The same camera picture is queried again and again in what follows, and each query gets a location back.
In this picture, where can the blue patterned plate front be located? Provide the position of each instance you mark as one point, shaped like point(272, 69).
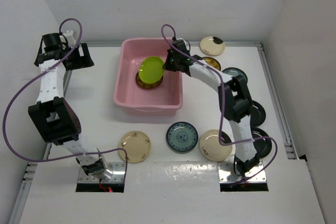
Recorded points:
point(181, 137)

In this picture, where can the cream plate black spot front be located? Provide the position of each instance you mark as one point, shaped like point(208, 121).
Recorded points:
point(212, 149)

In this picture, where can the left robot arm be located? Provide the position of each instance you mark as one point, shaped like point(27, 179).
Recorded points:
point(53, 117)

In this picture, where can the cream floral plate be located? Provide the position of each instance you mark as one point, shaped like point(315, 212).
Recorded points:
point(137, 145)

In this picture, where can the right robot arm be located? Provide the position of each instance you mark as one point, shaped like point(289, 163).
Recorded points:
point(235, 102)

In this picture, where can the cream plate black spot back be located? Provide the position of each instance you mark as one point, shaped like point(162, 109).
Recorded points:
point(212, 46)

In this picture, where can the cream plate black spot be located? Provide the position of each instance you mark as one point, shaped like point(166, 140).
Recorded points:
point(212, 46)
point(212, 149)

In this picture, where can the yellow patterned plate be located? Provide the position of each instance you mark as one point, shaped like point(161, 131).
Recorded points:
point(147, 86)
point(210, 61)

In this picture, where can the lime green plate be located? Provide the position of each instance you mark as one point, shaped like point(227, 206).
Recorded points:
point(151, 69)

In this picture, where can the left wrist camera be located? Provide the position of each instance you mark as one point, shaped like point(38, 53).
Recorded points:
point(70, 35)

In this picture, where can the metal base plate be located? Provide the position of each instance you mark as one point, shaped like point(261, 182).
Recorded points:
point(114, 174)
point(227, 175)

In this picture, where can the aluminium table edge rail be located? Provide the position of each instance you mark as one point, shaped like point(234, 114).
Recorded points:
point(285, 130)

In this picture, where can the blue patterned plate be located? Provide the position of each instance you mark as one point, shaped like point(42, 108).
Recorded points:
point(181, 137)
point(232, 71)

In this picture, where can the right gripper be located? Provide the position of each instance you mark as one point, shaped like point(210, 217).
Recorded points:
point(168, 65)

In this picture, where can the pink plastic bin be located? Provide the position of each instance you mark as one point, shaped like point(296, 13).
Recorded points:
point(164, 100)

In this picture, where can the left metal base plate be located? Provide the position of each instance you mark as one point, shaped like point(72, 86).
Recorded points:
point(114, 174)

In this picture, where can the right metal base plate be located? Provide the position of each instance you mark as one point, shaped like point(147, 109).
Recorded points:
point(227, 175)

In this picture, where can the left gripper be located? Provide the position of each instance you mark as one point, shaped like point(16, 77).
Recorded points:
point(82, 61)

